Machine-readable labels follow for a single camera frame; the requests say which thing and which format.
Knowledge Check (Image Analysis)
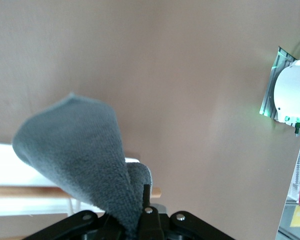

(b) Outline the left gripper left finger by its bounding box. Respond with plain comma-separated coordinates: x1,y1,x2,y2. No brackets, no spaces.
22,209,128,240

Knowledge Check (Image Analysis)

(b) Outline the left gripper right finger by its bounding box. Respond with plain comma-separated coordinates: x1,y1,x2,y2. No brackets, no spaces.
139,184,238,240

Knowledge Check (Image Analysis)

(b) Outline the pink and grey towel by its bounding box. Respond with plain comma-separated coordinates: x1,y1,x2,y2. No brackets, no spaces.
11,92,154,240

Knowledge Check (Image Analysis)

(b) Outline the white rack with wooden rods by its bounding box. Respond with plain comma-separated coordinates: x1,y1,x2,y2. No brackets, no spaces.
0,142,163,219

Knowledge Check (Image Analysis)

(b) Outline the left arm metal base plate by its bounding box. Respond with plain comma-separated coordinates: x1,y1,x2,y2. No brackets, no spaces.
259,45,300,138

